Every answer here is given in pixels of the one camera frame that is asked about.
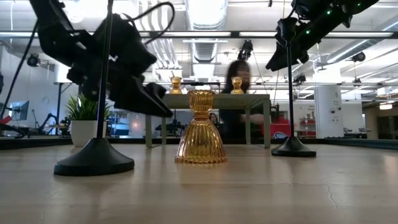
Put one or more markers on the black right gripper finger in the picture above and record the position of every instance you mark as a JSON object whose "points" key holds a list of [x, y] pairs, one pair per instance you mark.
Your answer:
{"points": [[278, 60]]}

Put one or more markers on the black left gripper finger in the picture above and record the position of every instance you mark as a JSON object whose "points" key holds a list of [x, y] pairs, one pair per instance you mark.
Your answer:
{"points": [[140, 99], [158, 90]]}

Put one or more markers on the amber glass candle holder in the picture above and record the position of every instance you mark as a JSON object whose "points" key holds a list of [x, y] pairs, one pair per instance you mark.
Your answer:
{"points": [[176, 87], [200, 140], [237, 87]]}

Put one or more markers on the black metal candlestick holder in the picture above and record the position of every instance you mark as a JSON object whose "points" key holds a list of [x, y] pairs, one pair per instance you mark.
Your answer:
{"points": [[93, 158], [292, 151]]}

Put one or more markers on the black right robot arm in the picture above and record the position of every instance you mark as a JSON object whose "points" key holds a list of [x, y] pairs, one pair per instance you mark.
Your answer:
{"points": [[326, 18]]}

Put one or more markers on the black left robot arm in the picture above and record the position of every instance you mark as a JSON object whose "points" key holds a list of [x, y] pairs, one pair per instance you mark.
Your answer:
{"points": [[53, 31]]}

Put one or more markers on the green perforated metal shelf riser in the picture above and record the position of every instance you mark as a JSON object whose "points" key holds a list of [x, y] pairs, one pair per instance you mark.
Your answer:
{"points": [[242, 101]]}

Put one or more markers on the small green potted plant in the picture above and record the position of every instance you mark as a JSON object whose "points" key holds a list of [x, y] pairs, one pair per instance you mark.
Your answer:
{"points": [[84, 130]]}

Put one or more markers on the red cabinet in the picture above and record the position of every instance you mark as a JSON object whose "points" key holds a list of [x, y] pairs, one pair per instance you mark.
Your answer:
{"points": [[280, 127]]}

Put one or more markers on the white round pillar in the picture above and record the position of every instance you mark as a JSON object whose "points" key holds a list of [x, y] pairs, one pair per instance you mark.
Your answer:
{"points": [[328, 110]]}

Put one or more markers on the black ceiling spotlight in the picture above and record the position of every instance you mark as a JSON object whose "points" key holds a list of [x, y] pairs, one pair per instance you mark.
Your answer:
{"points": [[359, 57], [33, 60]]}

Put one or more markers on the person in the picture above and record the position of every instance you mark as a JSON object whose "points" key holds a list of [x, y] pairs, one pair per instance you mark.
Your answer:
{"points": [[233, 124]]}

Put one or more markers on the computer monitor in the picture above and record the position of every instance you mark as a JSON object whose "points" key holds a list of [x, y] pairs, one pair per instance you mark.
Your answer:
{"points": [[20, 110]]}

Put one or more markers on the black overhead camera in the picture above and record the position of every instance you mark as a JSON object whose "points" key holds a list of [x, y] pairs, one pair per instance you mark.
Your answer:
{"points": [[245, 49]]}

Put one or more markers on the silver ceiling air duct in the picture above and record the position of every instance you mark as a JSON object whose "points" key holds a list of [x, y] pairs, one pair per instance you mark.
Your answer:
{"points": [[203, 18]]}

